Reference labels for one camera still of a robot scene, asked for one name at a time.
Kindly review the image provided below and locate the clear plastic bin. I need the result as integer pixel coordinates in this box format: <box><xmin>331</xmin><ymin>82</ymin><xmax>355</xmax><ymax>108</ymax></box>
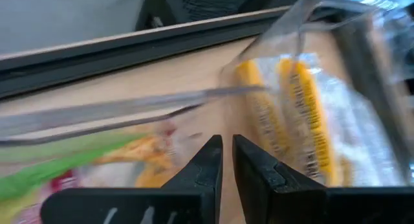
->
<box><xmin>0</xmin><ymin>84</ymin><xmax>276</xmax><ymax>224</ymax></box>
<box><xmin>223</xmin><ymin>0</ymin><xmax>414</xmax><ymax>188</ymax></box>

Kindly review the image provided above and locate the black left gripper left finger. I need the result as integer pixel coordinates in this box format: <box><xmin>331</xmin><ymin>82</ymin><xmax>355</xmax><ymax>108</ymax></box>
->
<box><xmin>160</xmin><ymin>135</ymin><xmax>224</xmax><ymax>224</ymax></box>

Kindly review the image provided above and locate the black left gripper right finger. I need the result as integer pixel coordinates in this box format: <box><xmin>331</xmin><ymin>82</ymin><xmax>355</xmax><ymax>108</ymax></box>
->
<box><xmin>232</xmin><ymin>134</ymin><xmax>328</xmax><ymax>224</ymax></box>

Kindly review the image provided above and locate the lime chili shrimp ramen pack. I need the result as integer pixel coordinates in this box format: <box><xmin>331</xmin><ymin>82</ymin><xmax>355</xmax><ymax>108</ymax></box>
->
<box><xmin>0</xmin><ymin>126</ymin><xmax>182</xmax><ymax>224</ymax></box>

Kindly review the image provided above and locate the black computer case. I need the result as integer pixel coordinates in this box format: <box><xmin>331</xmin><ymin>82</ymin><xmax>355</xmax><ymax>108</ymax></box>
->
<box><xmin>135</xmin><ymin>0</ymin><xmax>305</xmax><ymax>31</ymax></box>

